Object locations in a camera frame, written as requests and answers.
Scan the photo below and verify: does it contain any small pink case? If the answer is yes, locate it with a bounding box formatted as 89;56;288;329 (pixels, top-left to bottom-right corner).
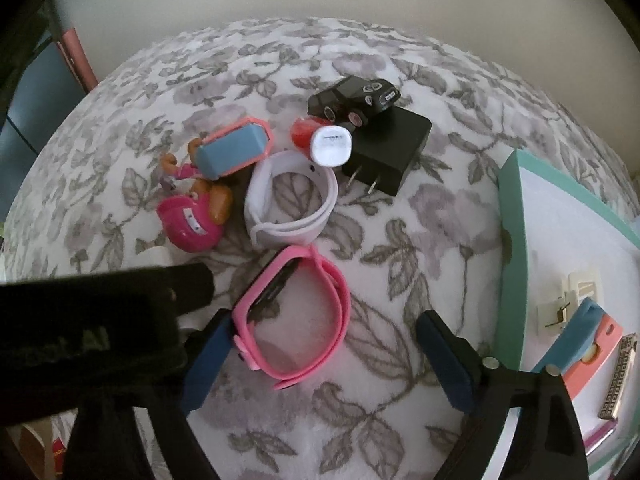
584;422;619;457

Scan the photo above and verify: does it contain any coral and blue strap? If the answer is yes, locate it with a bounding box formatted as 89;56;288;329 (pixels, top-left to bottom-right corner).
531;297;624;392

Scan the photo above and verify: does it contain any pink smart watch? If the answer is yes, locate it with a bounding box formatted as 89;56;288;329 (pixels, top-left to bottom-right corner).
231;243;350;392

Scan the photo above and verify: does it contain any small red bottle white cap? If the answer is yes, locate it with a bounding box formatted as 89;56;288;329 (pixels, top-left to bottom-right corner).
291;115;356;169

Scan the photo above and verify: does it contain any dark blue-green cabinet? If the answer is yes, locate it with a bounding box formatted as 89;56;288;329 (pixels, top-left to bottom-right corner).
0;40;83;166

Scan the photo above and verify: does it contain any blue and coral watch case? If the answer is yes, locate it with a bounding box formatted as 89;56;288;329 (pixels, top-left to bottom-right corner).
195;117;274;180

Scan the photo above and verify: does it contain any reddish wooden board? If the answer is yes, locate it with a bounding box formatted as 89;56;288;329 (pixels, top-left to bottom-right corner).
56;26;100;94

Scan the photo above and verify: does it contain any black plug charger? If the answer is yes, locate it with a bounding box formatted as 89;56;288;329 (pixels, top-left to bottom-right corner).
339;109;433;198

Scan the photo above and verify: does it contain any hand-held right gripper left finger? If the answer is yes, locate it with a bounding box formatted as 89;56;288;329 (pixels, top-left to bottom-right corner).
62;310;236;480

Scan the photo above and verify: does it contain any white watch band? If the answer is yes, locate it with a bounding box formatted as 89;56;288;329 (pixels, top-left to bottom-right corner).
244;151;338;248

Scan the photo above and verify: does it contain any black toy car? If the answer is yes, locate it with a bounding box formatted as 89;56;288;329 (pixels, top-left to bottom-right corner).
307;75;402;127

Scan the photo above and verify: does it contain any pink helmet doll figure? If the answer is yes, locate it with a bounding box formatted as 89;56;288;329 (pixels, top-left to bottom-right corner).
156;139;234;253

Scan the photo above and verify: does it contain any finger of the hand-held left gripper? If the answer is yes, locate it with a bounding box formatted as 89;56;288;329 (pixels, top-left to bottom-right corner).
100;262;217;317

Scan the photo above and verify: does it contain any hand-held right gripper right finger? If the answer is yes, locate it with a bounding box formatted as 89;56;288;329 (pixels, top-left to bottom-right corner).
416;311;591;480

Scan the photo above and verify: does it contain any teal shallow cardboard box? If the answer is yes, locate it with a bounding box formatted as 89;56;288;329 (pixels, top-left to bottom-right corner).
494;150;640;477

